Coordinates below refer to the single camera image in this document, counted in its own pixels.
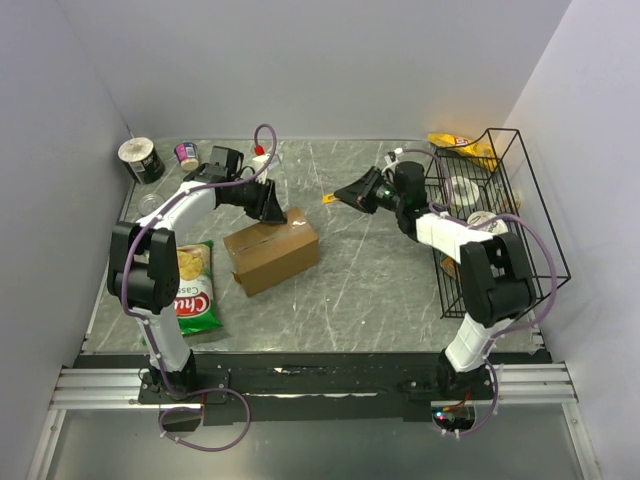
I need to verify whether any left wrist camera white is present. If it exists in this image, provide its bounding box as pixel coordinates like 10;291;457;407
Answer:
251;145;280;171

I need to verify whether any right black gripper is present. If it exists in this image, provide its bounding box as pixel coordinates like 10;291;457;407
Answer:
333;167;404;215

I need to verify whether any yellow utility knife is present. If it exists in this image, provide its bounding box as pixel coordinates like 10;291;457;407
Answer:
322;193;339;205

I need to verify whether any black wire rack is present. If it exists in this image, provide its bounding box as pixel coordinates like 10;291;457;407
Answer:
426;128;572;306

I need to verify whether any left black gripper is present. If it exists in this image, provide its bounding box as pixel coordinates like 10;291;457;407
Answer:
225;176;287;224

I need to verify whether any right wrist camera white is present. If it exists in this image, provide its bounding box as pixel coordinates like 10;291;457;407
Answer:
382;148;404;173

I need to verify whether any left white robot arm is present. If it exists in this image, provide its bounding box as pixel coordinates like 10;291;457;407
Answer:
107;146;286;402

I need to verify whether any yellow chips bag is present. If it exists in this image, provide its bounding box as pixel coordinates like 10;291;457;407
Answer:
427;133;498;172

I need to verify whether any green Chuba chips bag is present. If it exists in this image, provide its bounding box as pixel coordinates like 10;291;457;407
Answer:
174;240;222;336

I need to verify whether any brown cardboard express box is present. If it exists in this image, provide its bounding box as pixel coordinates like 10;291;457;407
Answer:
223;207;320;297

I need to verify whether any aluminium rail frame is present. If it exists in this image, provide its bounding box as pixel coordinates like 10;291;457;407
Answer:
49;364;578;410

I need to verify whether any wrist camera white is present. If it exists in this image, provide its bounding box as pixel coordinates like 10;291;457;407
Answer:
251;145;280;171
382;148;404;173

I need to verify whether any black cylindrical snack can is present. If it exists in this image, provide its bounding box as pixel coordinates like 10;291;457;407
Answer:
117;137;165;185

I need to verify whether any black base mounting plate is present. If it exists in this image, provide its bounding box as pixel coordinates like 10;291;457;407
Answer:
138;352;494;426

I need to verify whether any tin food can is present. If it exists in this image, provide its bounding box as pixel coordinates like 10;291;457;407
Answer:
137;193;165;217

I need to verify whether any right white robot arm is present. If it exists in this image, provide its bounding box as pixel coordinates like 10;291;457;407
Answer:
333;161;535;399

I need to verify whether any green packet in rack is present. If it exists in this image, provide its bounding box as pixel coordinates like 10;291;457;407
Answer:
439;253;459;280

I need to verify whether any purple yogurt cup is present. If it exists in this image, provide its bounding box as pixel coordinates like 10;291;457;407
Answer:
174;142;200;172

